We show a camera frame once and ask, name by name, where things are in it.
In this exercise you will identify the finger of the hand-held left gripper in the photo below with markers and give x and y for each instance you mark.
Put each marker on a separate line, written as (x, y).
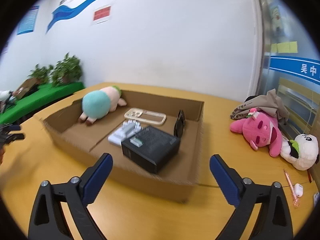
(11, 127)
(15, 137)

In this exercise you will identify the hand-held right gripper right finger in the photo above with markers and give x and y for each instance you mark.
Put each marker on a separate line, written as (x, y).
(225, 180)

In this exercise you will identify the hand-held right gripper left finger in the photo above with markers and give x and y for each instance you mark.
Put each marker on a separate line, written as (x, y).
(98, 176)

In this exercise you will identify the brown cardboard box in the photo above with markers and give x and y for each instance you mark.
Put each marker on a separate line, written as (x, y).
(150, 183)

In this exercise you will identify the black booklet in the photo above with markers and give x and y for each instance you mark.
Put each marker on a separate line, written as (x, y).
(155, 151)

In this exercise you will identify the black sunglasses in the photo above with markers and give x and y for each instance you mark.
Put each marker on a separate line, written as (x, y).
(178, 127)

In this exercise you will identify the clear phone case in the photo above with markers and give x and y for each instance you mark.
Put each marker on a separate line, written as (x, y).
(133, 112)

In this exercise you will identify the white and black toy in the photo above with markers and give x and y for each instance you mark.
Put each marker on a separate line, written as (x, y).
(5, 96)

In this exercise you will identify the white rectangular box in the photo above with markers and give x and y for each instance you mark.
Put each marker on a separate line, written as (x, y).
(117, 138)

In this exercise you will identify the small brown cardboard carton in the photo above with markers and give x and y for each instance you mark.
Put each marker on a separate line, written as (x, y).
(27, 87)

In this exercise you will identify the green tablecloth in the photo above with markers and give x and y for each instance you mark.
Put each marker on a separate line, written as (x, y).
(50, 97)

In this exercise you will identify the small potted green plant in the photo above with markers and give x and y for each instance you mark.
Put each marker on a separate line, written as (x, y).
(40, 73)

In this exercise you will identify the teal and pink plush toy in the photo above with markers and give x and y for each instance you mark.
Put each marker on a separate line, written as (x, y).
(96, 105)

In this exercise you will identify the small white case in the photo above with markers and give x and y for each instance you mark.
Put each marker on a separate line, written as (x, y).
(298, 190)

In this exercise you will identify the large potted green plant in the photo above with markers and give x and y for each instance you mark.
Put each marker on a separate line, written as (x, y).
(67, 67)

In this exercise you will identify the red pen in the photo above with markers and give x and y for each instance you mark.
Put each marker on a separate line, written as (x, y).
(309, 176)

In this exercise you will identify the white panda plush toy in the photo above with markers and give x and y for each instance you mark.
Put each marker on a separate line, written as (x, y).
(305, 152)

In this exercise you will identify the white flat packet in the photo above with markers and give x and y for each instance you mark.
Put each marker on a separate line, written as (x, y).
(317, 197)

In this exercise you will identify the blue banner strip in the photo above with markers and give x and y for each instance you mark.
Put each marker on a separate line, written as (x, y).
(287, 66)

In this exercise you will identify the pale yellow sticky note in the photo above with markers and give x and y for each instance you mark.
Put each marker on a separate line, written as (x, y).
(274, 47)

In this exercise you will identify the small paper poster on glass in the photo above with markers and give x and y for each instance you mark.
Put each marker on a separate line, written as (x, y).
(275, 17)

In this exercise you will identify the blue wall poster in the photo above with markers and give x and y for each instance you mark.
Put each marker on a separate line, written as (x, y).
(28, 20)

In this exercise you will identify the blue wave wall decal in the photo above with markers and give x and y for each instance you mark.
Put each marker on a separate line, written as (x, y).
(62, 13)

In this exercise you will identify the red wall notice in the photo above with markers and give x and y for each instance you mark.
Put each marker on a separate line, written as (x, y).
(102, 14)

